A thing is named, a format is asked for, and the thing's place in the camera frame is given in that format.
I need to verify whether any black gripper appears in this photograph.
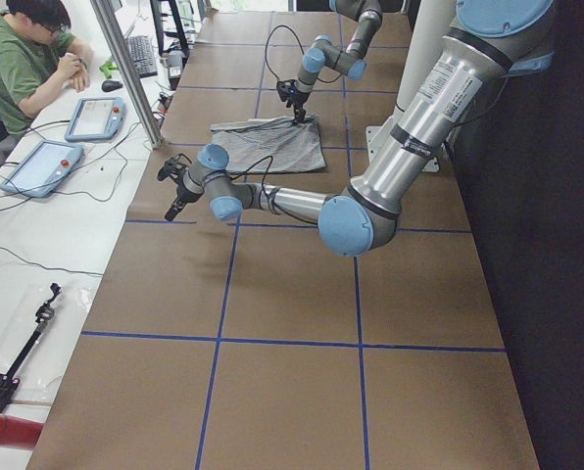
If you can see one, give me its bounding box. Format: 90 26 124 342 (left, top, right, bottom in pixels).
290 90 310 124
164 178 199 221

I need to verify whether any striped polo shirt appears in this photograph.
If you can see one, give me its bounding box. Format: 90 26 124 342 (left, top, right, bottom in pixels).
210 115 326 173

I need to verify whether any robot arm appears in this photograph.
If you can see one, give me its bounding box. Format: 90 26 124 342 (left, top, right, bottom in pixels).
158 1 557 257
277 0 382 122

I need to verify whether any upper teach pendant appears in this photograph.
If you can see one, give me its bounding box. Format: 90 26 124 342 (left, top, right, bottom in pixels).
65 97 125 142

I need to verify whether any teach pendant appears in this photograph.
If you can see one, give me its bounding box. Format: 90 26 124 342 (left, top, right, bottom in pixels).
0 140 83 198
65 97 125 142

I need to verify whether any lower teach pendant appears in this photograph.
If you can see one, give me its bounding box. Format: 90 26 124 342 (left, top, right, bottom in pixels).
0 140 83 198

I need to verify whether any black computer mouse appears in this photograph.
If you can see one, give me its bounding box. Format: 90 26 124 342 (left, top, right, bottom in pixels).
101 79 123 93

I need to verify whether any green clip tool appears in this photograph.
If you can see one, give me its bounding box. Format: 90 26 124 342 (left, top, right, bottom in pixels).
99 59 119 79

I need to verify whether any black keyboard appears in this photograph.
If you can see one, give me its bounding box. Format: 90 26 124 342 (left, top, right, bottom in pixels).
126 35 158 77

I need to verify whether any seated person green shirt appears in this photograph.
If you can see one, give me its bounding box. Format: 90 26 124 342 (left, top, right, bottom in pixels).
0 0 93 138

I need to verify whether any red cylinder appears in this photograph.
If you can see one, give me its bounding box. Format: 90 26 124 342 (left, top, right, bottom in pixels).
0 413 43 450

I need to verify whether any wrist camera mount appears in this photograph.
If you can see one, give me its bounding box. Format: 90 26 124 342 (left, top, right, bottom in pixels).
157 153 192 184
276 79 297 108

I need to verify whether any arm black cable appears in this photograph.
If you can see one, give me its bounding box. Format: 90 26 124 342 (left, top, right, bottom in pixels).
264 24 307 84
222 155 322 227

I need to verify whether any white pedestal column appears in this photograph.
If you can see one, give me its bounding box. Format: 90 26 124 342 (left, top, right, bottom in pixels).
366 0 456 162

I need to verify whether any aluminium frame post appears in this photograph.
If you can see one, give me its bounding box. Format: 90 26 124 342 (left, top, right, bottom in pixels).
90 0 164 149

